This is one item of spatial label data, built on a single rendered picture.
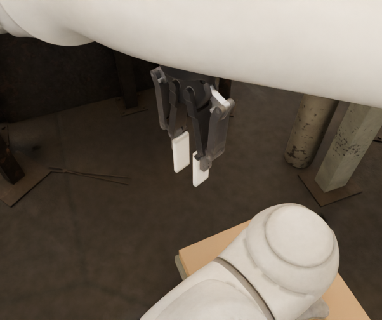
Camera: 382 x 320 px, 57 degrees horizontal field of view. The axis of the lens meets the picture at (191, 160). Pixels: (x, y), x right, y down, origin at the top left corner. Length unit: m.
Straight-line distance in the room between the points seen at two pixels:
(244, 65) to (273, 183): 1.27
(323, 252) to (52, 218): 1.05
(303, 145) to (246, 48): 1.23
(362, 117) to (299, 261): 0.70
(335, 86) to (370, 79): 0.01
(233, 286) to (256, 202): 0.83
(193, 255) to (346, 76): 0.68
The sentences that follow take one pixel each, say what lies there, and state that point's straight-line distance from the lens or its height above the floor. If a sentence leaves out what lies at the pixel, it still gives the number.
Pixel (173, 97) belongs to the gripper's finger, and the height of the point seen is 0.83.
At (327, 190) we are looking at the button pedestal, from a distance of 1.43.
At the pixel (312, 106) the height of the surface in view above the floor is 0.33.
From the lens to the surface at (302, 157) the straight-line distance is 1.44.
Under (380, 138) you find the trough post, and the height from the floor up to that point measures 0.01.
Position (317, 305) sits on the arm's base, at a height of 0.41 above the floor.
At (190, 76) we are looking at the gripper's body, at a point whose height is 0.88.
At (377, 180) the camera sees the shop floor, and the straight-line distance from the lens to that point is 1.58.
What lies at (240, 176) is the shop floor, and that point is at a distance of 1.42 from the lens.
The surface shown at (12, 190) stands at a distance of 1.52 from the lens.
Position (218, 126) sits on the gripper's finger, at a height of 0.82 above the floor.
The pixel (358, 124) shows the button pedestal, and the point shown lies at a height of 0.38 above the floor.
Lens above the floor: 1.14
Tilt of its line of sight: 51 degrees down
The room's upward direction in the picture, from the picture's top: straight up
